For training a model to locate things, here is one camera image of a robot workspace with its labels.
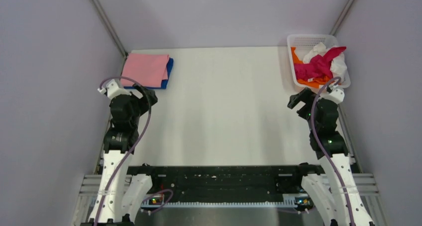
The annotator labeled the magenta t shirt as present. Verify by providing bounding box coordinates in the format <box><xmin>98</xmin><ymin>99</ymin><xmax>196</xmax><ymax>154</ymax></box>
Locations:
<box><xmin>291</xmin><ymin>46</ymin><xmax>347</xmax><ymax>84</ymax></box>

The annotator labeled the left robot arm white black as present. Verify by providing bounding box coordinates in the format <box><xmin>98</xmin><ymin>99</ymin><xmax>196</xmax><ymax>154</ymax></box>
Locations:
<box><xmin>84</xmin><ymin>81</ymin><xmax>160</xmax><ymax>226</ymax></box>

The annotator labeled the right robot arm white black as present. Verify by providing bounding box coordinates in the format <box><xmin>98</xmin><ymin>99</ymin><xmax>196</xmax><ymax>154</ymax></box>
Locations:
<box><xmin>288</xmin><ymin>88</ymin><xmax>375</xmax><ymax>226</ymax></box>

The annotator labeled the orange t shirt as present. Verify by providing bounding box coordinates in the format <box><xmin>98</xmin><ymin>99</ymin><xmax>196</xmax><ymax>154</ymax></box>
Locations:
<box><xmin>291</xmin><ymin>47</ymin><xmax>334</xmax><ymax>88</ymax></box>

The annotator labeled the folded blue t shirt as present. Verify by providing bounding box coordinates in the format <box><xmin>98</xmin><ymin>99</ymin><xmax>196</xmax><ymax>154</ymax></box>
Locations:
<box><xmin>131</xmin><ymin>55</ymin><xmax>174</xmax><ymax>89</ymax></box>

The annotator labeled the folded pink t shirt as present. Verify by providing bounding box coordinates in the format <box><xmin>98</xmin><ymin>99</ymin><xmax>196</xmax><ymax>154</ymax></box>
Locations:
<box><xmin>122</xmin><ymin>53</ymin><xmax>173</xmax><ymax>89</ymax></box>

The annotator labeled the crumpled white t shirt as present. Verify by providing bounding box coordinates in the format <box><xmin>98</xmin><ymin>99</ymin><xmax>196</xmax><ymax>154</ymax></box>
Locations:
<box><xmin>302</xmin><ymin>42</ymin><xmax>347</xmax><ymax>82</ymax></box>

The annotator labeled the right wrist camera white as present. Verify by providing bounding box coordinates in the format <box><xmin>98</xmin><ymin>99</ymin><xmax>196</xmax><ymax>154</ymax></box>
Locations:
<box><xmin>324</xmin><ymin>87</ymin><xmax>345</xmax><ymax>105</ymax></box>

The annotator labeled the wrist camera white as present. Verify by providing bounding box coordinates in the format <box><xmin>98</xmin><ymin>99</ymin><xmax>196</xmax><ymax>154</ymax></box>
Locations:
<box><xmin>324</xmin><ymin>87</ymin><xmax>345</xmax><ymax>105</ymax></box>
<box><xmin>98</xmin><ymin>79</ymin><xmax>131</xmax><ymax>100</ymax></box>

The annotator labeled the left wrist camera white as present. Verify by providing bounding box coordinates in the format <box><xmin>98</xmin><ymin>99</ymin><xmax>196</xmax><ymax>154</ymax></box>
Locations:
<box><xmin>98</xmin><ymin>79</ymin><xmax>131</xmax><ymax>100</ymax></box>

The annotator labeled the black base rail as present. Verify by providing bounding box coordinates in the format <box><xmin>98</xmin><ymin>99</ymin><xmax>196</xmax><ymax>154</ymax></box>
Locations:
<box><xmin>127</xmin><ymin>163</ymin><xmax>323</xmax><ymax>203</ymax></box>

